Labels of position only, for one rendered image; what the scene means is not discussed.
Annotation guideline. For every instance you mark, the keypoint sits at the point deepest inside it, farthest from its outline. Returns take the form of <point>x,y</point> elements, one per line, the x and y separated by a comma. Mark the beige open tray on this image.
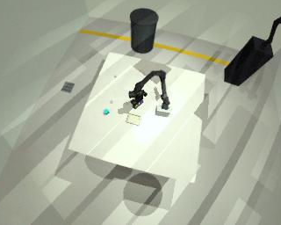
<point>133,119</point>

